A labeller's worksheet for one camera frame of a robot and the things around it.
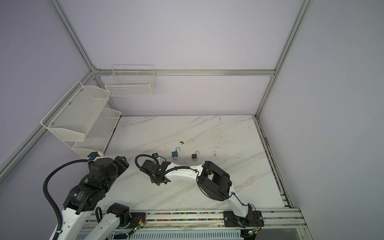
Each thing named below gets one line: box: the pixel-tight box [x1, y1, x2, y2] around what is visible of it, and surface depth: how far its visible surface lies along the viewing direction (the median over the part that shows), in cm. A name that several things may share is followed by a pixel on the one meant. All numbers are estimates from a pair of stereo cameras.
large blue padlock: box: [171, 146, 181, 157], surface depth 100 cm
